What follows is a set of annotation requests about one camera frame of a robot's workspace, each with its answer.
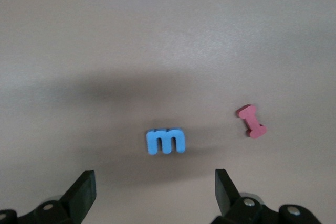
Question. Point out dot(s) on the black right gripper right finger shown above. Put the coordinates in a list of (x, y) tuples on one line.
[(236, 211)]

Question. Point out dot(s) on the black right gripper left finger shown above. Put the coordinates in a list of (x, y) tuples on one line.
[(71, 205)]

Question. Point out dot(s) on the blue foam letter m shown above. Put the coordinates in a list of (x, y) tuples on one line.
[(152, 140)]

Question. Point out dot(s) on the red foam letter I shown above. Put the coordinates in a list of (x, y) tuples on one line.
[(251, 121)]

